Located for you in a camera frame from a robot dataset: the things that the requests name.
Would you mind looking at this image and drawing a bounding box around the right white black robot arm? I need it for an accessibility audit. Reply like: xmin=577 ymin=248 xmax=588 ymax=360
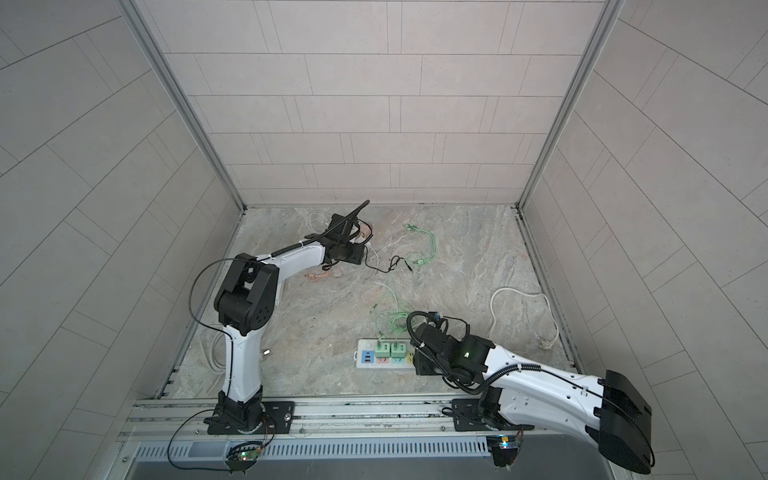
xmin=406 ymin=311 xmax=656 ymax=474

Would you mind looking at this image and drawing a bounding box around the green circuit board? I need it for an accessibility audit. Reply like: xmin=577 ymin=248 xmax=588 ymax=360
xmin=225 ymin=441 xmax=264 ymax=474
xmin=486 ymin=436 xmax=520 ymax=468

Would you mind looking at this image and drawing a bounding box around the white multicolour socket power strip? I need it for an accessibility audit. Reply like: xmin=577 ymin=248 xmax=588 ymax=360
xmin=354 ymin=338 xmax=414 ymax=370

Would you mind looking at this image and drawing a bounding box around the right green circuit board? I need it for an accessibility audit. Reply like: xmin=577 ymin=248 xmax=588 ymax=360
xmin=486 ymin=436 xmax=520 ymax=468

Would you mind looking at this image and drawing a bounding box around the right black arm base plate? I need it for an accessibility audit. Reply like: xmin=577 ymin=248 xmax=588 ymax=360
xmin=441 ymin=398 xmax=535 ymax=432

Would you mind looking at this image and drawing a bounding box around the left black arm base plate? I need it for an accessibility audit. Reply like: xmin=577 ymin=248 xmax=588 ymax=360
xmin=203 ymin=401 xmax=296 ymax=435

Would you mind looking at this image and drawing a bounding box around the white charger with black cable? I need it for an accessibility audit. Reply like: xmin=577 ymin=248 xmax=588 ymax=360
xmin=363 ymin=246 xmax=414 ymax=275

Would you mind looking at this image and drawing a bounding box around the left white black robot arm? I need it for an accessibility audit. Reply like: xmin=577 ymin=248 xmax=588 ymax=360
xmin=204 ymin=200 xmax=370 ymax=435

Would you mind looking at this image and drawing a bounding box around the green charger adapter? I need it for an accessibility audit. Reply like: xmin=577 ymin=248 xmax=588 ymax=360
xmin=375 ymin=340 xmax=390 ymax=359
xmin=390 ymin=341 xmax=407 ymax=358

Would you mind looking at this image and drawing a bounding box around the green charging cable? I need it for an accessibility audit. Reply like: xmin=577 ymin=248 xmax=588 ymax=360
xmin=368 ymin=223 xmax=440 ymax=343

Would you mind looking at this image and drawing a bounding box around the left green circuit board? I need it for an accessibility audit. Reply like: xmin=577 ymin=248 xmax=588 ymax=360
xmin=225 ymin=441 xmax=264 ymax=474

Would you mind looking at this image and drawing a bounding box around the aluminium mounting rail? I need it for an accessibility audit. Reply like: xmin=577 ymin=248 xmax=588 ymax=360
xmin=116 ymin=392 xmax=622 ymax=445

